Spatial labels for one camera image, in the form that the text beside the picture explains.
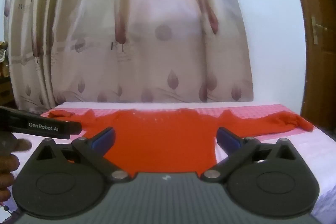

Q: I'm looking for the cluttered wooden shelf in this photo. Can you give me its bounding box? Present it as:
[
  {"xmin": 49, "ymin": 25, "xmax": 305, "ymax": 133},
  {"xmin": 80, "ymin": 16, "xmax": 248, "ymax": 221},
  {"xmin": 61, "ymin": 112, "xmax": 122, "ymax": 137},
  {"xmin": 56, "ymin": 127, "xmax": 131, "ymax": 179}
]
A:
[{"xmin": 0, "ymin": 40, "xmax": 15, "ymax": 109}]

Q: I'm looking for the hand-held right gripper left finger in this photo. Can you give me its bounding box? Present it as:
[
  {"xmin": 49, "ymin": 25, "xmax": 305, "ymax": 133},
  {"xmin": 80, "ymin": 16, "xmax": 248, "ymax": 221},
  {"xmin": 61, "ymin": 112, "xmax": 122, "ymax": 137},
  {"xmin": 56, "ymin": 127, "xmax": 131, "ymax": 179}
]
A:
[{"xmin": 36, "ymin": 126, "xmax": 132, "ymax": 183}]

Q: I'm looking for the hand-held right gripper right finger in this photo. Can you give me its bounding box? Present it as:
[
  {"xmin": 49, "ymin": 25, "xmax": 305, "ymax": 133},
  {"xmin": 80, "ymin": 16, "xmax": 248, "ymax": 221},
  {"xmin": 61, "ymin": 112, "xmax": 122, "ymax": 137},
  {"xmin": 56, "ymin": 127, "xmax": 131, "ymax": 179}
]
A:
[{"xmin": 201, "ymin": 126, "xmax": 298, "ymax": 183}]

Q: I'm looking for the person's left hand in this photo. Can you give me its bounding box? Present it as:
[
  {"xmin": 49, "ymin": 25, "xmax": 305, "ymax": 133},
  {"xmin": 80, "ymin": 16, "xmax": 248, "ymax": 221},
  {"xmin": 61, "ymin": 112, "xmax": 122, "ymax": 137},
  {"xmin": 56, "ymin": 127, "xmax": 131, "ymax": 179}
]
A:
[{"xmin": 0, "ymin": 132, "xmax": 32, "ymax": 204}]

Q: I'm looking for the brass door latch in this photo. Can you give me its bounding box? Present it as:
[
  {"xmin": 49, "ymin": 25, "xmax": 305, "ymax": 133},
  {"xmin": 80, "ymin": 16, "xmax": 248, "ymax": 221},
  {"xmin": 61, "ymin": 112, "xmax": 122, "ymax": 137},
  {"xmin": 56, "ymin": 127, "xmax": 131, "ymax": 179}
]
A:
[{"xmin": 311, "ymin": 16, "xmax": 328, "ymax": 45}]

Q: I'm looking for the brown wooden door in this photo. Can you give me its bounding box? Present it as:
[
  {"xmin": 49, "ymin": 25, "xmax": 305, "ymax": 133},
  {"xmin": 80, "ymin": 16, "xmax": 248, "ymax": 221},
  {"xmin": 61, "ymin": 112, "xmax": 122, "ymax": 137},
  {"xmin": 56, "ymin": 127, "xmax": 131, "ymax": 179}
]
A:
[{"xmin": 285, "ymin": 0, "xmax": 336, "ymax": 141}]

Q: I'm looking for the red sweater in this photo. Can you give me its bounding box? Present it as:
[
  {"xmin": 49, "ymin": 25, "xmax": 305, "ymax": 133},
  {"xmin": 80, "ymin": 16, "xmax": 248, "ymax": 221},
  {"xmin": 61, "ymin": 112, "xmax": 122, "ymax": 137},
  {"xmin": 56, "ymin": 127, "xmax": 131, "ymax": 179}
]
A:
[{"xmin": 48, "ymin": 108, "xmax": 314, "ymax": 179}]

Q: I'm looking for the pink checkered bed sheet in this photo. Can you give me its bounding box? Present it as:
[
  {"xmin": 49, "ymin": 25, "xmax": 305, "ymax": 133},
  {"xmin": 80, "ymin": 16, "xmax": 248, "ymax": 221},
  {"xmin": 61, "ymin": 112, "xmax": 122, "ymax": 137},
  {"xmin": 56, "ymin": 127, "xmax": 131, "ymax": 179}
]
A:
[{"xmin": 39, "ymin": 101, "xmax": 336, "ymax": 222}]

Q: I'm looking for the beige leaf print curtain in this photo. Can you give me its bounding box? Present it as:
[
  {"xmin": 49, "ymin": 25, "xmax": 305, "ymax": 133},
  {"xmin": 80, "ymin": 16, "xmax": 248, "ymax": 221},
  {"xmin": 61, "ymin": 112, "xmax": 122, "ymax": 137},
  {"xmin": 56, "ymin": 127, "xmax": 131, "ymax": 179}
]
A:
[{"xmin": 3, "ymin": 0, "xmax": 255, "ymax": 115}]

